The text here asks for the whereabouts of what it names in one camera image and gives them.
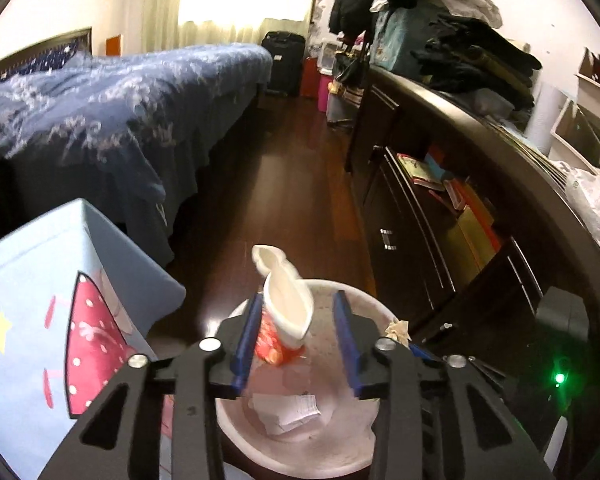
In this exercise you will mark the white plastic bag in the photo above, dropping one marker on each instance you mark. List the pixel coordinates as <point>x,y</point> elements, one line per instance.
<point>597,205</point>

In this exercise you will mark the pink storage bin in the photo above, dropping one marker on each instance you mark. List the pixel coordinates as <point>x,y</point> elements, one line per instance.
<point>325,92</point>

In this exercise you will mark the round white trash bin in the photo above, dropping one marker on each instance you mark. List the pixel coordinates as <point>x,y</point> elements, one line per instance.
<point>330,442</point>

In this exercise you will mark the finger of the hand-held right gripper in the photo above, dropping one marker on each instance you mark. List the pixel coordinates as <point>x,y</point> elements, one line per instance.
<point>425,352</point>

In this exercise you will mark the crushed white paper cup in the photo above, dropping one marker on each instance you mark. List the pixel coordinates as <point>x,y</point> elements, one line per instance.
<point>287,305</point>

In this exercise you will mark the black suitcase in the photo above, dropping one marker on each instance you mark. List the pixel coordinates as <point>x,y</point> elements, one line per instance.
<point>282,62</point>

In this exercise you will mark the stack of books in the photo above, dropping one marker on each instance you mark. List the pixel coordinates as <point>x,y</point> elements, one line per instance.
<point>460,200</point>

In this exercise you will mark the pale window curtain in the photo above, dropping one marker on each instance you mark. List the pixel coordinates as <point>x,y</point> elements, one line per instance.
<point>165,10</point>

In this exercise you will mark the light blue printed tablecloth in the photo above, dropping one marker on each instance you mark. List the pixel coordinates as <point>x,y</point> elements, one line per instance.
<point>25,280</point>

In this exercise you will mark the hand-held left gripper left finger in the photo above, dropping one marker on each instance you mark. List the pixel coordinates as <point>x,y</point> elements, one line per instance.
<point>245,347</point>

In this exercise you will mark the dark wooden cabinet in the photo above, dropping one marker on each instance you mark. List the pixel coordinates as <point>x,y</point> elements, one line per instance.
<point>410,260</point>

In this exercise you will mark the white storage box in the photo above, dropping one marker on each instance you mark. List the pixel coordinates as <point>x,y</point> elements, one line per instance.
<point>597,85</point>
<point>575,135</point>

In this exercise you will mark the white paper roll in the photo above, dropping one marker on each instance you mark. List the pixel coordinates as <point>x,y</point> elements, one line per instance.
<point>542,120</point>

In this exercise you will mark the red box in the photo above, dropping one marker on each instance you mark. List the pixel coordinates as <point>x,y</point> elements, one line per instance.
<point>310,77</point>

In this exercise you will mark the orange board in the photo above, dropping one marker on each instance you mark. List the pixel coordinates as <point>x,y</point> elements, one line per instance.
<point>113,44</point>

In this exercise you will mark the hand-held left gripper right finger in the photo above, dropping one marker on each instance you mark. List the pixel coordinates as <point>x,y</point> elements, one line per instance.
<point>349,352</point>

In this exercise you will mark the bed with blue duvet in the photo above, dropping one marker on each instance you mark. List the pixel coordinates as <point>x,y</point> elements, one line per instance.
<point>105,105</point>

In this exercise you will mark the white paper slip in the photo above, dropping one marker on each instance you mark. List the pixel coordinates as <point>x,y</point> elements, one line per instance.
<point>290,412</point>

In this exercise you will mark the dark wooden headboard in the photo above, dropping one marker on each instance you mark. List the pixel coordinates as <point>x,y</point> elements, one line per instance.
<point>30,52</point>

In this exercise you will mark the pile of folded dark clothes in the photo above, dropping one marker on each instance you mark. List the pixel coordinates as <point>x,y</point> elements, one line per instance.
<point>480,60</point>

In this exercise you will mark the white plastic basket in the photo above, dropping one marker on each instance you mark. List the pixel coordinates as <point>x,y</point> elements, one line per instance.
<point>328,56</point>

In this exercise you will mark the crumpled beige tissue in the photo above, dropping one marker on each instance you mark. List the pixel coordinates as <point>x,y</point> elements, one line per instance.
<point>397,331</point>

